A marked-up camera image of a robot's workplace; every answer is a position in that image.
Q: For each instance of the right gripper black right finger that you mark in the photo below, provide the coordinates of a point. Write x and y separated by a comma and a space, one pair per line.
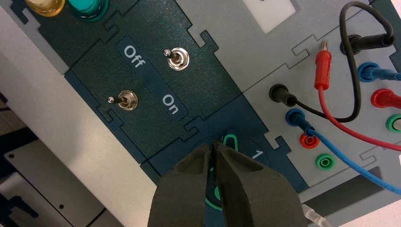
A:
257, 203

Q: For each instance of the metal toggle switch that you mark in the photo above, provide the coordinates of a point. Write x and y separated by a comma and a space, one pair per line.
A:
128, 100
178, 60

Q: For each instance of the red banana socket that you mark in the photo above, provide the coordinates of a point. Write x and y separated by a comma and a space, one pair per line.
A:
308, 142

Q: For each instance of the dark teal pointer knob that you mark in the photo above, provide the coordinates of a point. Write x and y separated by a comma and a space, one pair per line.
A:
230, 141

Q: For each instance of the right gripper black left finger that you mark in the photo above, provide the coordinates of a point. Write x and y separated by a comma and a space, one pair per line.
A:
181, 200

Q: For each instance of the grey metal base plate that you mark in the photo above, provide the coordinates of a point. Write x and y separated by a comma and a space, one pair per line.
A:
47, 175

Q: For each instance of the green banana socket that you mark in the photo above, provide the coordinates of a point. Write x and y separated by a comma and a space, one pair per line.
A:
325, 162
390, 123

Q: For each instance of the grey and blue task box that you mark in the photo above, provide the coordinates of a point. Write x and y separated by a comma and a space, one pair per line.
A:
219, 62

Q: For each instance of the yellow round push button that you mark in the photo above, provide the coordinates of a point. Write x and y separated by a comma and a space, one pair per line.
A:
47, 7

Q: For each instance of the white rectangular label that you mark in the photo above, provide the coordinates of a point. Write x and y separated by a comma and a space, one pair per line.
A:
269, 14

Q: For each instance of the teal round push button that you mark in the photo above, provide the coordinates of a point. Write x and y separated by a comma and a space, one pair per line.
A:
86, 7

